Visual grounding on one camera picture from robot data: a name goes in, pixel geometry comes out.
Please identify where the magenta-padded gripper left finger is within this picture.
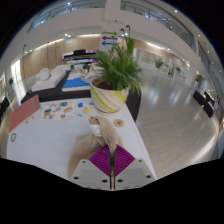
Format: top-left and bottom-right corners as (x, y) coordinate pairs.
(69, 143), (113, 191)

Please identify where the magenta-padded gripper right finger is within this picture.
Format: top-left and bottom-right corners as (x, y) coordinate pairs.
(113, 143), (158, 191)

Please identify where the beige towel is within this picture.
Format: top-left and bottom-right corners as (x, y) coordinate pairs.
(67, 115), (124, 181)

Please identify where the small round orange disc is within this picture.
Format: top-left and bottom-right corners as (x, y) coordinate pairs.
(113, 118), (125, 129)

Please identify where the potted plant in striped pot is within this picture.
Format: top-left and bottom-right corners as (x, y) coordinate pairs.
(89, 37), (144, 115)

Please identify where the white sheet with colourful stickers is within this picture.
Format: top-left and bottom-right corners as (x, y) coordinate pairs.
(39, 99), (93, 121)

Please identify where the model on blue base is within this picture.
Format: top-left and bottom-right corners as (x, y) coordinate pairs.
(61, 71), (98, 93)

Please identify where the pink rectangular board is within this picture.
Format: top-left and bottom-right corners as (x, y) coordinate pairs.
(8, 94), (42, 134)

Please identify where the group of black chairs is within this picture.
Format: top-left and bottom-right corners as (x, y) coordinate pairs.
(0, 96), (11, 118)
(192, 89), (218, 118)

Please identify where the black piano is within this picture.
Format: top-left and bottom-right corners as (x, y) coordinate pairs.
(61, 49), (98, 64)

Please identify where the sign with coloured arrows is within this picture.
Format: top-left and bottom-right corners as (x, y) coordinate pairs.
(99, 29), (119, 54)

